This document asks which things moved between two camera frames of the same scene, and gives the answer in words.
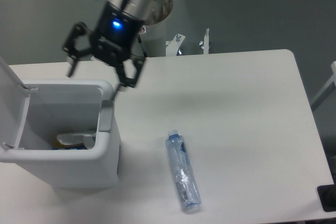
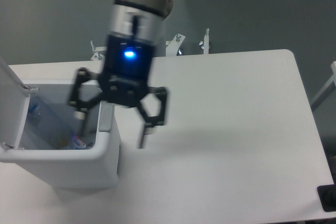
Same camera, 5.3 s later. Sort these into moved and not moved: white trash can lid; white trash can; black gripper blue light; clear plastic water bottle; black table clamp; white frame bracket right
Moved: clear plastic water bottle; black gripper blue light
Not moved: white trash can; white frame bracket right; black table clamp; white trash can lid
